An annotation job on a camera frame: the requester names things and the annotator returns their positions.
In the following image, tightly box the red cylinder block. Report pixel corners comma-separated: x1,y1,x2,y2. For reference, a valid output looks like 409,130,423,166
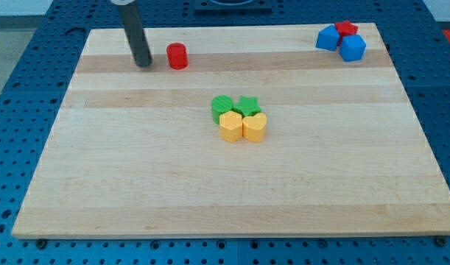
166,43,189,70

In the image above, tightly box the green star block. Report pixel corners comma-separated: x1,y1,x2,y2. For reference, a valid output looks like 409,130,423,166
233,96,261,117

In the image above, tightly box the yellow heart block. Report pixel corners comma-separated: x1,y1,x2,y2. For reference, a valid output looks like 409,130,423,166
242,113,267,143

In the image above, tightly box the yellow hexagon block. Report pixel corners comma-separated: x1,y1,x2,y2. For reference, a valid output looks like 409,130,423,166
219,110,242,143

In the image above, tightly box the light wooden board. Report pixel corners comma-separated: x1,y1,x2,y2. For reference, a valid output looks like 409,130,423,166
12,23,450,239

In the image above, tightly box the blue triangle block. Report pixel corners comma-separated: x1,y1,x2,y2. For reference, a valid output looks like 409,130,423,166
315,25,340,52

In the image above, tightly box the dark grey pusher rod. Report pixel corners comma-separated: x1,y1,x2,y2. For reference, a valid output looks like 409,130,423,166
113,0,152,68

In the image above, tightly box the red star block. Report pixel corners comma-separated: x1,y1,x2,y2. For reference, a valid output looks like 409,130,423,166
334,20,359,46

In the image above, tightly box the green cylinder block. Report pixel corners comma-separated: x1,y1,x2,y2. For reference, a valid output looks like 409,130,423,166
211,95,234,124

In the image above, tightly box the blue cube block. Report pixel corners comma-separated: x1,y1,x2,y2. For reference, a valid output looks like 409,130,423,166
340,35,366,62

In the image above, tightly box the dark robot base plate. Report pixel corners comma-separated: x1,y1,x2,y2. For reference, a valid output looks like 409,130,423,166
191,0,273,13

